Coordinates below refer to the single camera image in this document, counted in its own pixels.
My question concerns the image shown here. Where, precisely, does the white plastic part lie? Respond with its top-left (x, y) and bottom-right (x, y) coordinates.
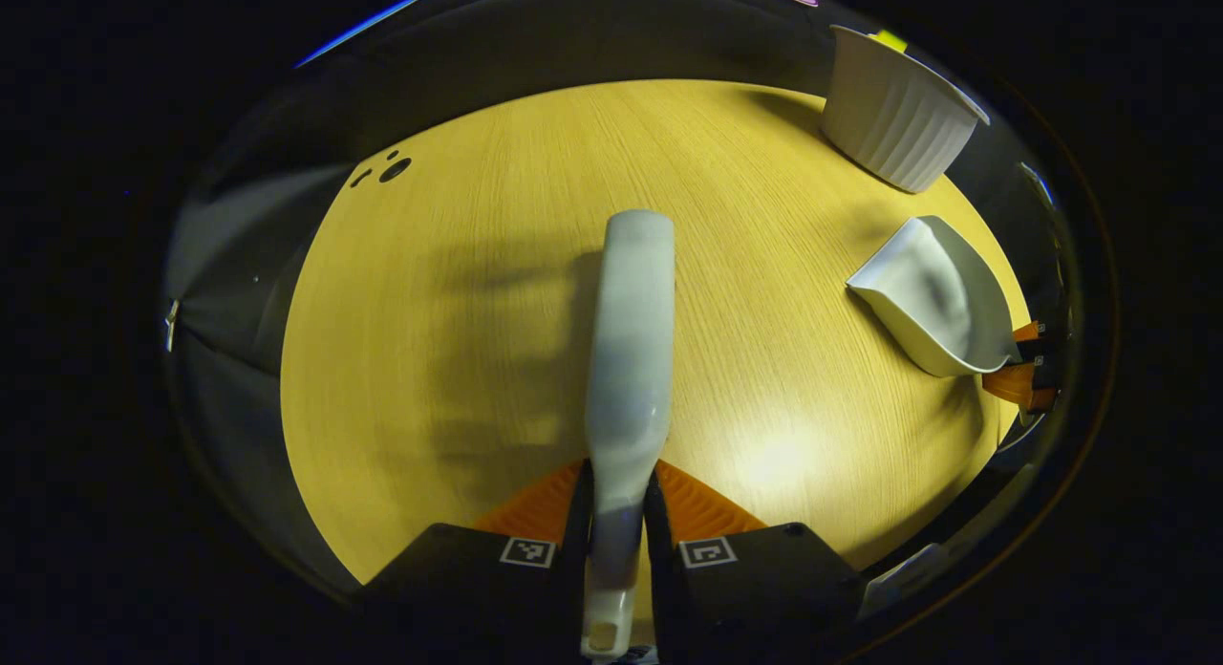
top-left (858, 543), bottom-right (947, 618)

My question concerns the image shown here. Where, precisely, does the white dustpan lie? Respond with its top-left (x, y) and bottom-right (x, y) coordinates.
top-left (846, 216), bottom-right (1021, 377)

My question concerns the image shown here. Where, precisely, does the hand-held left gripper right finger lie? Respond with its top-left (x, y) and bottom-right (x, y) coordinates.
top-left (642, 458), bottom-right (866, 665)

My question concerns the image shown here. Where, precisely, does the small white broom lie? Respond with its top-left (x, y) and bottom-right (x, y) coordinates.
top-left (581, 209), bottom-right (676, 658)

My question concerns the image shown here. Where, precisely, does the white ribbed garbage bin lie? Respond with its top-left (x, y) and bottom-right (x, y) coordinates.
top-left (820, 25), bottom-right (991, 194)

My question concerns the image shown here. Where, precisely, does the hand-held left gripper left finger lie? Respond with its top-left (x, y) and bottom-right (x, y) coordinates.
top-left (363, 460), bottom-right (594, 665)

